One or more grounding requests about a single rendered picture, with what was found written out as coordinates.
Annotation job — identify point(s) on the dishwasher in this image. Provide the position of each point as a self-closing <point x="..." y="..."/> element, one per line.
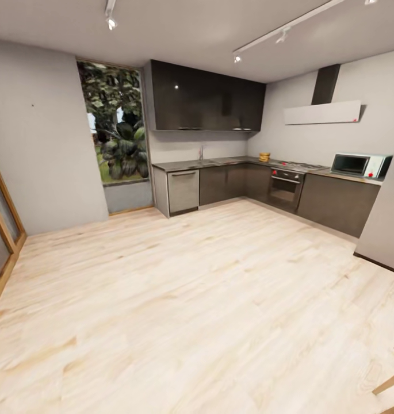
<point x="183" y="190"/>

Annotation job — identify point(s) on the oven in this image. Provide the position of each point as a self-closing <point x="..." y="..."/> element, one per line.
<point x="285" y="186"/>

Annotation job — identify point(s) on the burner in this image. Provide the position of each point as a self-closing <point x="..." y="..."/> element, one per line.
<point x="305" y="166"/>

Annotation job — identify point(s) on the fridge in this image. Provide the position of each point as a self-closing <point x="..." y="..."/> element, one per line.
<point x="376" y="243"/>

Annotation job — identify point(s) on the cabinet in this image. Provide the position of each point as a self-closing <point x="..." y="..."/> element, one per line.
<point x="181" y="98"/>
<point x="241" y="104"/>

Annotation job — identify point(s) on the popcorn bag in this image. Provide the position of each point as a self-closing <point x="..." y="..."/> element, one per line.
<point x="264" y="156"/>

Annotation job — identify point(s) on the microwave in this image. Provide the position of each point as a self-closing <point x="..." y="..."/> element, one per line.
<point x="362" y="164"/>

